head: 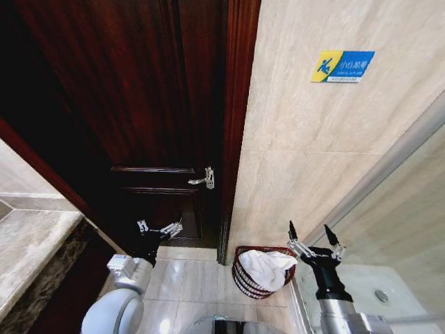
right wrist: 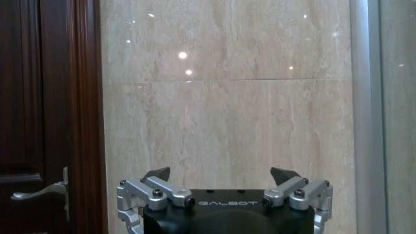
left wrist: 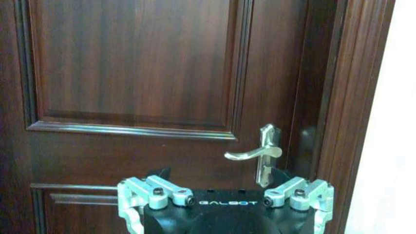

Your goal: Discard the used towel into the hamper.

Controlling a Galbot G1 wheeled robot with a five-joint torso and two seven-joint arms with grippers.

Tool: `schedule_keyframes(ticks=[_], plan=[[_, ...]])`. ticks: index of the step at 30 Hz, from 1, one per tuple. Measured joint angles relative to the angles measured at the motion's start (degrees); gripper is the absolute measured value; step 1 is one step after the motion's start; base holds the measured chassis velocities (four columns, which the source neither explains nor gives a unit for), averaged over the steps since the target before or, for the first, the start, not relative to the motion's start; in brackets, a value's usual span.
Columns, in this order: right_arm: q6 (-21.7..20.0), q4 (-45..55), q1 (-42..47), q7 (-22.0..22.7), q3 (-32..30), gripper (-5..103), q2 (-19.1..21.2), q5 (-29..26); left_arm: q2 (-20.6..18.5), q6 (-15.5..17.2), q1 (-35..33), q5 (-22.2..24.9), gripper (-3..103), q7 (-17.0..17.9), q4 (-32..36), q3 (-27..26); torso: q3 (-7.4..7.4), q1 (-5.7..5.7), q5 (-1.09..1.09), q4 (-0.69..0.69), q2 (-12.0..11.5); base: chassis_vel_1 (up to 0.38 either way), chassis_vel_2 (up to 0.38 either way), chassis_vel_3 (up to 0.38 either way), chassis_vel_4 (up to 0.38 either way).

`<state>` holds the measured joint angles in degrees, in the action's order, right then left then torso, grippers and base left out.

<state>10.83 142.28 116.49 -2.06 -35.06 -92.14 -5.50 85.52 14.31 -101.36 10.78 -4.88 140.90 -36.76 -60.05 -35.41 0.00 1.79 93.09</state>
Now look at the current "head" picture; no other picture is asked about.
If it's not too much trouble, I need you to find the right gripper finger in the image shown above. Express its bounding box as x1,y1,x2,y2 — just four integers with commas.
323,223,348,262
286,220,314,260

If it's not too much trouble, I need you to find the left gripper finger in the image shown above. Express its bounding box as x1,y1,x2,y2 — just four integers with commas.
158,217,184,241
136,218,151,239

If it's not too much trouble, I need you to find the white towel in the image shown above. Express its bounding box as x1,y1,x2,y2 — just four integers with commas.
238,249,299,291

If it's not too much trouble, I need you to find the glass shower partition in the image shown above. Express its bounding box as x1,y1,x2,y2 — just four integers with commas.
295,99,445,334

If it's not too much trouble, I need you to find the marble vanity counter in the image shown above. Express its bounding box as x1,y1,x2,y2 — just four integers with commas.
0,138,92,334

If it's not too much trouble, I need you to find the dark wooden door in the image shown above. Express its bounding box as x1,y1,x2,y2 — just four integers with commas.
0,0,231,250

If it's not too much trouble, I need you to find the blue yellow caution sign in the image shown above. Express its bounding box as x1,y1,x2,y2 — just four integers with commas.
310,50,376,85

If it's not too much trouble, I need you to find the silver door handle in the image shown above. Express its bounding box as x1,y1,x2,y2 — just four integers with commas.
188,166,216,191

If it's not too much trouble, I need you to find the red wire hamper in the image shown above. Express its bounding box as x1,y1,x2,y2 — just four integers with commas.
232,245,299,301

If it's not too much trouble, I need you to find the dark wooden door frame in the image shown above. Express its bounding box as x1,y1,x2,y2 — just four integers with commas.
216,0,262,266

